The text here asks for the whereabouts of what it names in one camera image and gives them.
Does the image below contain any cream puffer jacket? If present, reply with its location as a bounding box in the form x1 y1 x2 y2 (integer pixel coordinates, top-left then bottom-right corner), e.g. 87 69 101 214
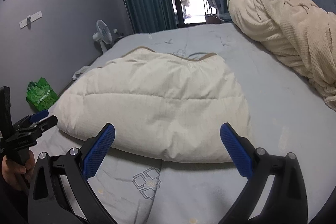
54 47 253 163

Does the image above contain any person's left hand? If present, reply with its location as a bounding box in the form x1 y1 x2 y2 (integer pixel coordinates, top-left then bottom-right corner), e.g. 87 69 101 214
2 150 35 190

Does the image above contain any green plastic bag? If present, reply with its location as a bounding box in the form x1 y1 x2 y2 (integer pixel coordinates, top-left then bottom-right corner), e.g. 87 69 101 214
26 77 59 112

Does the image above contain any light blue bed sheet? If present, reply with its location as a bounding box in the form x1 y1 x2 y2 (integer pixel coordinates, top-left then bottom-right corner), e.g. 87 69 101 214
36 22 336 224

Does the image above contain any white standing fan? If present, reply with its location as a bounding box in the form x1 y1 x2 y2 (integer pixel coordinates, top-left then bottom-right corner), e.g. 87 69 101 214
92 19 113 53

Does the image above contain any cream knitted blanket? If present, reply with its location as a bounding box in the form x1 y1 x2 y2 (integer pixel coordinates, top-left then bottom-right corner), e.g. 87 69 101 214
227 0 335 109

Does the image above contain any blue chair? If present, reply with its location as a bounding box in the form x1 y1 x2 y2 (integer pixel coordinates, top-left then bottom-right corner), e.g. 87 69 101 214
207 0 232 23

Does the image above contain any white wall hook strip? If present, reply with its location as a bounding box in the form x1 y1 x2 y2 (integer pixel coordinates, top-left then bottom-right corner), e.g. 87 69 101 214
19 11 43 29

